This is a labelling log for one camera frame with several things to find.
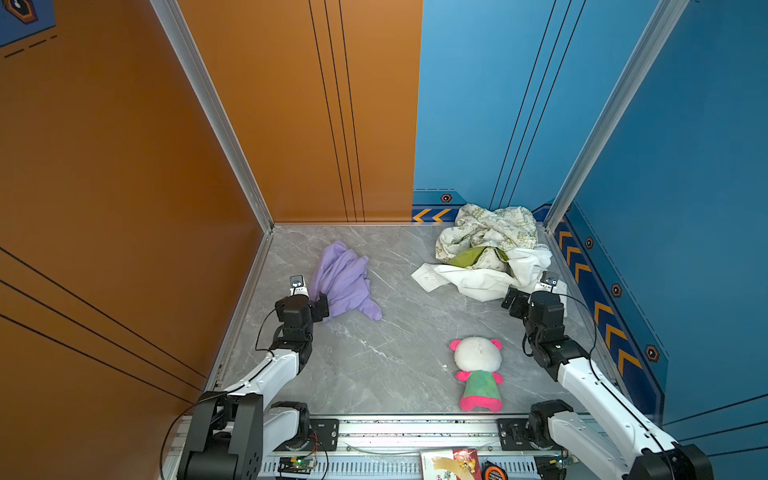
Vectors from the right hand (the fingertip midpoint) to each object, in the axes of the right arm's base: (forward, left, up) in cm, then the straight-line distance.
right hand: (522, 290), depth 83 cm
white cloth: (+9, +9, -11) cm, 17 cm away
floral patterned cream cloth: (+25, -3, 0) cm, 25 cm away
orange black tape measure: (-40, +14, -12) cm, 44 cm away
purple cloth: (+11, +54, -7) cm, 55 cm away
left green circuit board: (-39, +59, -15) cm, 73 cm away
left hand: (+2, +63, -3) cm, 63 cm away
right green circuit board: (-38, -4, -16) cm, 41 cm away
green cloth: (+15, +11, -4) cm, 19 cm away
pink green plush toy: (-16, +13, -8) cm, 22 cm away
